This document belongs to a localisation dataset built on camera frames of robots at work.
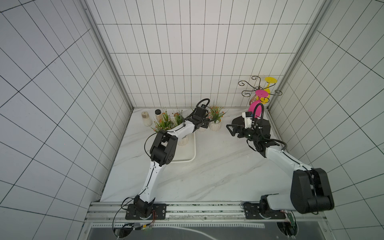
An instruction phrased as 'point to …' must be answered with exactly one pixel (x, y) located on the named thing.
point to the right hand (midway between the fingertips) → (234, 122)
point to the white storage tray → (187, 152)
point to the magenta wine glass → (259, 93)
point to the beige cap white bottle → (147, 120)
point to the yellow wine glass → (268, 80)
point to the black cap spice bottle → (159, 116)
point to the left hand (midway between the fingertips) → (201, 121)
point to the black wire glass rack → (256, 86)
